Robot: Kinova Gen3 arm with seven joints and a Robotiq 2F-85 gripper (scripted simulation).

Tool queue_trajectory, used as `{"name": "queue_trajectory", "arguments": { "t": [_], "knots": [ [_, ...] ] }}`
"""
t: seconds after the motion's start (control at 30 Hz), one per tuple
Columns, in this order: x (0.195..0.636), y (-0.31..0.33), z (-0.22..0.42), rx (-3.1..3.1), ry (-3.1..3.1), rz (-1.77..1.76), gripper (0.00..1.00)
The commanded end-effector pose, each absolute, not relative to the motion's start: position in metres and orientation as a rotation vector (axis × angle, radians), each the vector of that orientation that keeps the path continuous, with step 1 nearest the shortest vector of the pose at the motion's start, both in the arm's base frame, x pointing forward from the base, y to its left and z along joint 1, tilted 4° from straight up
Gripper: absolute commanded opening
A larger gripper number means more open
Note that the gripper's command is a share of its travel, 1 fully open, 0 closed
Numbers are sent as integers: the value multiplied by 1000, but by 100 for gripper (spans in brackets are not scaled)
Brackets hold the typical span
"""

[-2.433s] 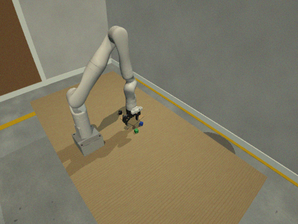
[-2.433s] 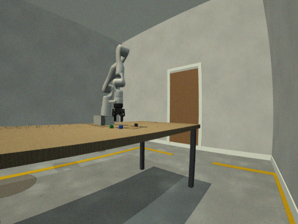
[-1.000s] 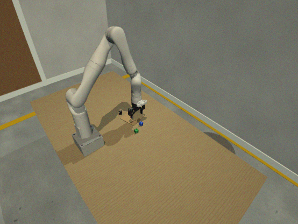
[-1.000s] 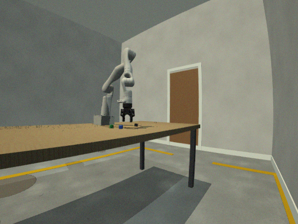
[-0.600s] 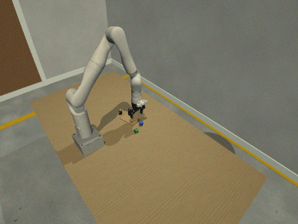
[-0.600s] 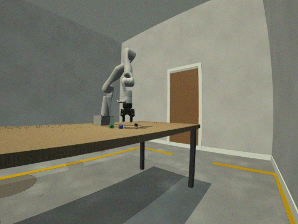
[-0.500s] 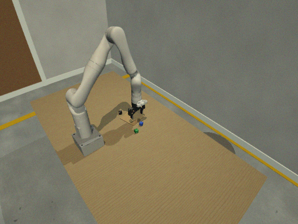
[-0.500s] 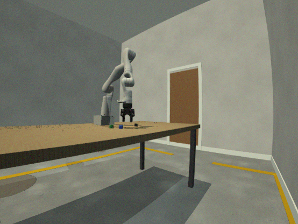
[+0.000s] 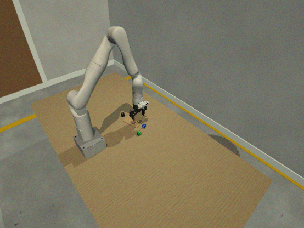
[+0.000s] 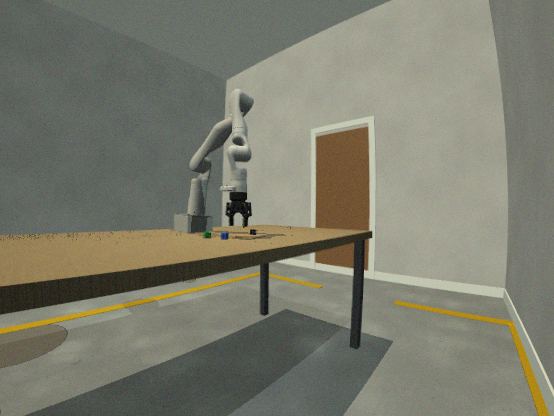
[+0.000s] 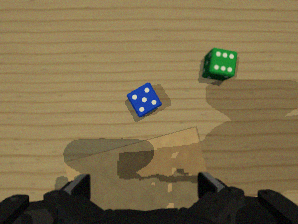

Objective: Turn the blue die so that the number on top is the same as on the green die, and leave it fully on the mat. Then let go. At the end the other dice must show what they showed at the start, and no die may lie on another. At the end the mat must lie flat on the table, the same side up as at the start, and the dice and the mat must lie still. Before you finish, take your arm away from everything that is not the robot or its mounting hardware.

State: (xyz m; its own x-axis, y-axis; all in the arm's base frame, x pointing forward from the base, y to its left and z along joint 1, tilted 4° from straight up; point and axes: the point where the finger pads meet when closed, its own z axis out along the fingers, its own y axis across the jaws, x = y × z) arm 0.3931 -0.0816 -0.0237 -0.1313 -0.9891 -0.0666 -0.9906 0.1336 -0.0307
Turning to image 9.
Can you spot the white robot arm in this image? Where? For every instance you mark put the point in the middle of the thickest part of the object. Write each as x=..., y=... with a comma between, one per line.
x=78, y=99

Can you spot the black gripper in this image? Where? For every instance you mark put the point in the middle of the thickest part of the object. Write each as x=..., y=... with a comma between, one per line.
x=136, y=110

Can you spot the tan flat mat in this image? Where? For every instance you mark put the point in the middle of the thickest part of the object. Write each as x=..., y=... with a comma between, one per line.
x=138, y=120

